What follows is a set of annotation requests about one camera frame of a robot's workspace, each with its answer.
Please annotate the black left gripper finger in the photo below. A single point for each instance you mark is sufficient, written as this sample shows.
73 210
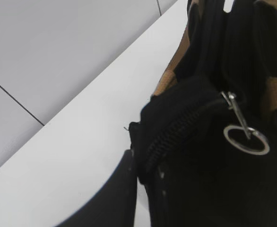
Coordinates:
114 205

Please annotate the silver ring zipper pull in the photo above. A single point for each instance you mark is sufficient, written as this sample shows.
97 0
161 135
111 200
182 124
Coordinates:
249 132

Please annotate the black bag with tan handles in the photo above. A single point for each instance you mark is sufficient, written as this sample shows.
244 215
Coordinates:
193 176

